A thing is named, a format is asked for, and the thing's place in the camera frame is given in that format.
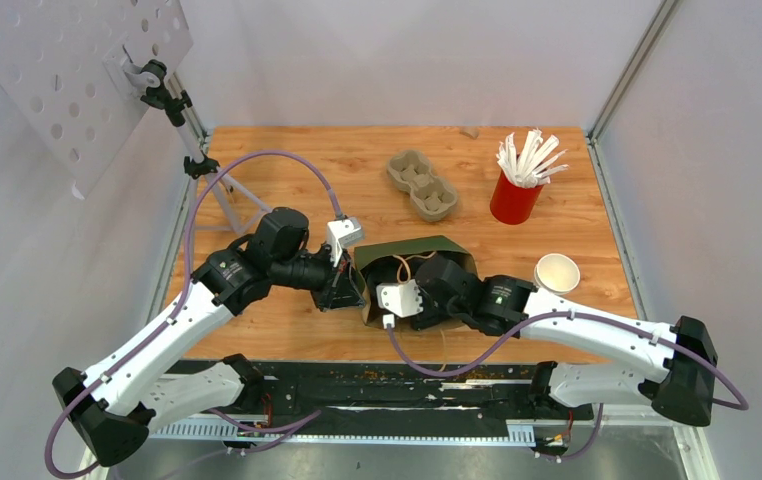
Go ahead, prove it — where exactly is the white paper cup stack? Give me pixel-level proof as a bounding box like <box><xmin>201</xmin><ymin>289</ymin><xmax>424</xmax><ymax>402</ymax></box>
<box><xmin>534</xmin><ymin>253</ymin><xmax>581</xmax><ymax>295</ymax></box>

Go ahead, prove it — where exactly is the red cylindrical straw holder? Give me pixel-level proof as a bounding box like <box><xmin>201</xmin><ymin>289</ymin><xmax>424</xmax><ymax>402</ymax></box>
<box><xmin>490</xmin><ymin>173</ymin><xmax>544</xmax><ymax>225</ymax></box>

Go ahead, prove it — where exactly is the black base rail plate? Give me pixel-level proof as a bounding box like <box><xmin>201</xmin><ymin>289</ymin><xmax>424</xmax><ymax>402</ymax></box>
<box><xmin>195</xmin><ymin>359</ymin><xmax>594</xmax><ymax>439</ymax></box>

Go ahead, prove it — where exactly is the green paper bag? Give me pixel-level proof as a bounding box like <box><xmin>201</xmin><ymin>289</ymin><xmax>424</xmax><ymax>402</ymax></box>
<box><xmin>355</xmin><ymin>236</ymin><xmax>477</xmax><ymax>334</ymax></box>

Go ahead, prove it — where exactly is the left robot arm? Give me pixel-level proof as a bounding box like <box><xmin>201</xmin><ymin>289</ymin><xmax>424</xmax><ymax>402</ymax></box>
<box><xmin>52</xmin><ymin>207</ymin><xmax>365</xmax><ymax>467</ymax></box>

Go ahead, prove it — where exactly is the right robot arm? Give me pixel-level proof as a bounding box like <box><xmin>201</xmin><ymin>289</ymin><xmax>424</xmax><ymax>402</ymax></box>
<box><xmin>404</xmin><ymin>255</ymin><xmax>719</xmax><ymax>427</ymax></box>

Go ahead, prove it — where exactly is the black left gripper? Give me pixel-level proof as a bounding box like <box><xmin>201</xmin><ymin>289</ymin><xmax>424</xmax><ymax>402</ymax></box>
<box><xmin>272</xmin><ymin>241</ymin><xmax>368</xmax><ymax>313</ymax></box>

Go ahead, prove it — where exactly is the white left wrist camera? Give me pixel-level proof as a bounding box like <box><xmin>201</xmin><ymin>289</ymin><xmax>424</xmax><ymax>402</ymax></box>
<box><xmin>326</xmin><ymin>217</ymin><xmax>365</xmax><ymax>266</ymax></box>

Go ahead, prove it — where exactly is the cardboard cup carrier stack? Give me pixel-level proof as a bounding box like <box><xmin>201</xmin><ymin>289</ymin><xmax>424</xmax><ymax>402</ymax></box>
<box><xmin>386</xmin><ymin>149</ymin><xmax>459</xmax><ymax>223</ymax></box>

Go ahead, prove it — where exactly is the white tripod stand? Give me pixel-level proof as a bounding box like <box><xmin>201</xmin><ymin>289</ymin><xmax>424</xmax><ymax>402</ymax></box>
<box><xmin>128</xmin><ymin>59</ymin><xmax>273</xmax><ymax>235</ymax></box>

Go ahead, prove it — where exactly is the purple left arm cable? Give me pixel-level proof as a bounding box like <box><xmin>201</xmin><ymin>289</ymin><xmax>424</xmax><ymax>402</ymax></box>
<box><xmin>44</xmin><ymin>150</ymin><xmax>345</xmax><ymax>480</ymax></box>

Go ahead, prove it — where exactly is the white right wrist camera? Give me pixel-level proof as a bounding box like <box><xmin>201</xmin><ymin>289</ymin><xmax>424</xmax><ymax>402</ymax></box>
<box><xmin>376</xmin><ymin>279</ymin><xmax>423</xmax><ymax>329</ymax></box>

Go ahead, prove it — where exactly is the white perforated board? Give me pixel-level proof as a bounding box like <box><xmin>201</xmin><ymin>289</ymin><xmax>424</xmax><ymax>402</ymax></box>
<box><xmin>0</xmin><ymin>0</ymin><xmax>193</xmax><ymax>198</ymax></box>

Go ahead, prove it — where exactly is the wrapped white straws bundle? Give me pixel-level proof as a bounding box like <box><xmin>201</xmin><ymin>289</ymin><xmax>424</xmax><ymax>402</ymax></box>
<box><xmin>496</xmin><ymin>129</ymin><xmax>569</xmax><ymax>188</ymax></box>

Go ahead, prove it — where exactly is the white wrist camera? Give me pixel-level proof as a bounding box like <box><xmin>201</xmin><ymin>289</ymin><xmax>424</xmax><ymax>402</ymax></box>
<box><xmin>376</xmin><ymin>279</ymin><xmax>423</xmax><ymax>329</ymax></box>
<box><xmin>326</xmin><ymin>217</ymin><xmax>365</xmax><ymax>266</ymax></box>

